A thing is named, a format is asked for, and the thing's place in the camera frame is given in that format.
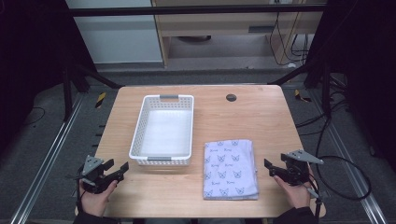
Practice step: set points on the light printed cloth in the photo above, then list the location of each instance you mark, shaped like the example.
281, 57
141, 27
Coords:
229, 169

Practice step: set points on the person's right hand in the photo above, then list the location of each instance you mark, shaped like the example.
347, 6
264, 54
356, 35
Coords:
297, 196

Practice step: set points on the white plastic basket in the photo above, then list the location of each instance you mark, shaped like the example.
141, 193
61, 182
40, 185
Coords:
165, 130

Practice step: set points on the black horizontal frame bar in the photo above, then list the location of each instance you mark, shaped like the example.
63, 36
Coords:
186, 10

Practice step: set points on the white cabinet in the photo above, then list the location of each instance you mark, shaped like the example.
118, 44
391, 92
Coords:
118, 37

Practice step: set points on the black metal stand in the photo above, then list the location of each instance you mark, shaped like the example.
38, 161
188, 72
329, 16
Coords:
67, 96
326, 93

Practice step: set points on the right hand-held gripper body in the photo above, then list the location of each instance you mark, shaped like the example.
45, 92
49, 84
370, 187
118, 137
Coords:
299, 169

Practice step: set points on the yellow black striped marker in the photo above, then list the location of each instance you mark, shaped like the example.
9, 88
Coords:
100, 100
299, 95

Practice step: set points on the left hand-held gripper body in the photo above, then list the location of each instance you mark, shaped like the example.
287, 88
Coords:
92, 174

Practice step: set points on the person's left hand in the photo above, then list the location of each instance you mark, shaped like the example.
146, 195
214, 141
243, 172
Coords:
95, 202

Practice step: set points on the dark round table grommet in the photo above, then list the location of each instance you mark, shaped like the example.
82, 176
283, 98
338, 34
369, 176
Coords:
231, 97

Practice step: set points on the metal floor rail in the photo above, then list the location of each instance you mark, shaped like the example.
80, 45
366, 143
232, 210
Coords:
351, 174
46, 161

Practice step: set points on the black curtain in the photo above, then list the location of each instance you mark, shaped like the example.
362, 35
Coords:
364, 62
31, 56

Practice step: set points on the light wooden desk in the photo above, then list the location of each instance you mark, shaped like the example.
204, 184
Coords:
218, 23

